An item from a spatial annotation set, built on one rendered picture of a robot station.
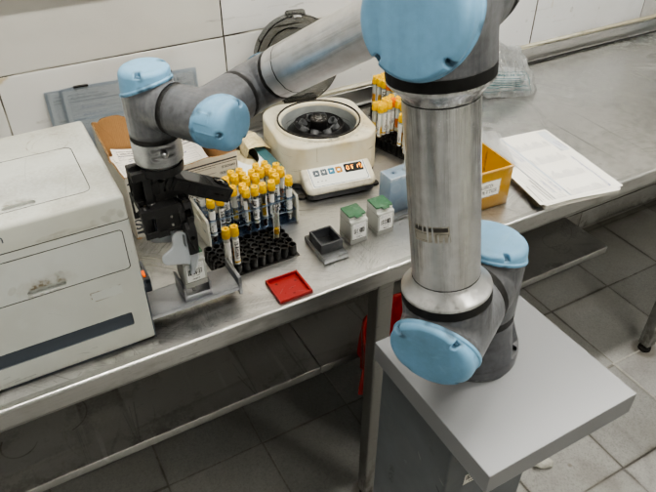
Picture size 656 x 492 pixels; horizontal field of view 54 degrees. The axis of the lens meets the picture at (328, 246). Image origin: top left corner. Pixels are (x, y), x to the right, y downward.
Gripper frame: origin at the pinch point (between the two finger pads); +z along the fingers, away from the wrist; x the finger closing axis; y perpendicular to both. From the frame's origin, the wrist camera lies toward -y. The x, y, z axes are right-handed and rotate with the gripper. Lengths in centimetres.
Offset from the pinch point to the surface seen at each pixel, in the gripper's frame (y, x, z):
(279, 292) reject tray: -14.6, 4.2, 11.2
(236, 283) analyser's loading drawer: -7.1, 2.2, 7.4
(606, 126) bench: -122, -14, 12
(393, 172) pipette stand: -48.3, -8.4, 1.5
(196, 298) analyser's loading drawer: 0.7, 2.6, 7.1
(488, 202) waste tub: -67, 1, 10
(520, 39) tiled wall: -131, -60, 4
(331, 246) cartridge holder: -28.6, -0.5, 8.7
